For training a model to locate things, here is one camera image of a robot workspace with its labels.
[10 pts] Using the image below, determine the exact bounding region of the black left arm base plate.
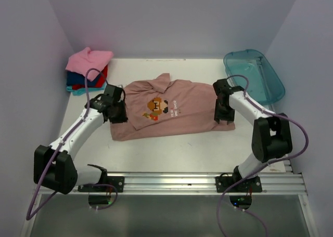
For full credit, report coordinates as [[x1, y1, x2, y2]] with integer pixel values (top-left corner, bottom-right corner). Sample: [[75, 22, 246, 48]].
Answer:
[[78, 176, 125, 193]]

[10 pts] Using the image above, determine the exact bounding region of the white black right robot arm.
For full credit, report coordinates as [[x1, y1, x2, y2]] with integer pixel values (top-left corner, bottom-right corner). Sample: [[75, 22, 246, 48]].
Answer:
[[213, 79, 292, 192]]

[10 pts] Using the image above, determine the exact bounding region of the folded teal t-shirt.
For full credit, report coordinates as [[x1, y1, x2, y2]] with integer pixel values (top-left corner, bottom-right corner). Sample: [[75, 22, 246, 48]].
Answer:
[[66, 84, 106, 96]]

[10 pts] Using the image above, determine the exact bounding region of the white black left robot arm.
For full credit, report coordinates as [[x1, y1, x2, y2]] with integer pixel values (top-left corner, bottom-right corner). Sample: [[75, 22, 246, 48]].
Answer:
[[33, 85, 127, 194]]

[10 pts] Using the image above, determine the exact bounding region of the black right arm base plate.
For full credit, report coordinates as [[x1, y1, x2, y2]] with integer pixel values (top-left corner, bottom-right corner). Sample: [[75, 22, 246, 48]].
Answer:
[[215, 173, 263, 193]]

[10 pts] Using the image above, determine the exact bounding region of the aluminium mounting rail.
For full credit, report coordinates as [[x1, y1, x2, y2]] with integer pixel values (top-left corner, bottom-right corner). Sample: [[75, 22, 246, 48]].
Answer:
[[74, 156, 306, 195]]

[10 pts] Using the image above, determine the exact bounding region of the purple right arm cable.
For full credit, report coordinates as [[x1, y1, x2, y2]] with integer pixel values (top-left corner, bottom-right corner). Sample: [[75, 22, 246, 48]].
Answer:
[[216, 75, 309, 237]]

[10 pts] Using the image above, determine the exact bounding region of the folded navy blue t-shirt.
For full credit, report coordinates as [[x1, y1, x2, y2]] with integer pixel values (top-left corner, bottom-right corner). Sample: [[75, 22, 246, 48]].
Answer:
[[66, 71, 105, 87]]

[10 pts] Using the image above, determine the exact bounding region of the folded red t-shirt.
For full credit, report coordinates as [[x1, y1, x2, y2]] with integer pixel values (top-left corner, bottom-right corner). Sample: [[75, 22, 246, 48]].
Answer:
[[67, 66, 108, 90]]

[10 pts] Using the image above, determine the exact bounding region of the teal plastic bin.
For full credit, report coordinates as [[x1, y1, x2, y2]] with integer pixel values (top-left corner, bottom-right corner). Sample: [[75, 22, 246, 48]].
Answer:
[[223, 49, 285, 106]]

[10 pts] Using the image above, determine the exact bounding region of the folded pink t-shirt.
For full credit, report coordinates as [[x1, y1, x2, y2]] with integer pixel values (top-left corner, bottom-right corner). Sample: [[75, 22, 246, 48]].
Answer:
[[65, 47, 114, 81]]

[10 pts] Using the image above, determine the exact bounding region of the dusty pink printed t-shirt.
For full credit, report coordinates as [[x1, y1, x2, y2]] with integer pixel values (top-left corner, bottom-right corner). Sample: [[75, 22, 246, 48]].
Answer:
[[110, 73, 235, 141]]

